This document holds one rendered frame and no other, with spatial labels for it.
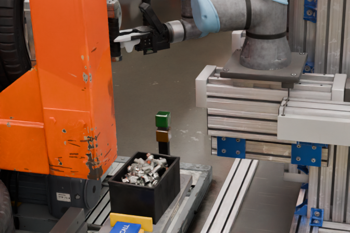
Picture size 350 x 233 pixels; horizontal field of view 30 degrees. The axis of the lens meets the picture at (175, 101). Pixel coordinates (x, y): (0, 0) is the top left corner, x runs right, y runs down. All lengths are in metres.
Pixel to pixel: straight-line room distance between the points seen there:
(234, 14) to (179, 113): 1.91
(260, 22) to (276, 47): 0.09
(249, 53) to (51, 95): 0.57
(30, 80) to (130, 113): 1.85
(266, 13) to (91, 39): 0.49
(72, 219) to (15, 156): 0.25
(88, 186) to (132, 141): 1.15
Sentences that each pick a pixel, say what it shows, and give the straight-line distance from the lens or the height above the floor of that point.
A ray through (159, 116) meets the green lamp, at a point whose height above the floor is 0.66.
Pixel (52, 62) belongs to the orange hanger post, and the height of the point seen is 0.88.
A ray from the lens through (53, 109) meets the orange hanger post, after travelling 1.87.
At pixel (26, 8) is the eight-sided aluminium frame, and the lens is 2.19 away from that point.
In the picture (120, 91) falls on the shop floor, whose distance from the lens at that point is 4.03.
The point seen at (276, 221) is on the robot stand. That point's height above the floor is 0.21.
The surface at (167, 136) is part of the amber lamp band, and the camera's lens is 2.00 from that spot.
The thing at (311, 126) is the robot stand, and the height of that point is 0.71.
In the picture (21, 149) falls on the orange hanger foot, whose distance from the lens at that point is 1.99.
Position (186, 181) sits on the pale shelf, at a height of 0.45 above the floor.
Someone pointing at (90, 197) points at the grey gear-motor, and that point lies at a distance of 2.27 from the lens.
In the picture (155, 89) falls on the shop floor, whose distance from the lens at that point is 4.04.
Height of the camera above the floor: 1.44
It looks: 22 degrees down
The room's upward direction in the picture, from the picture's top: 2 degrees counter-clockwise
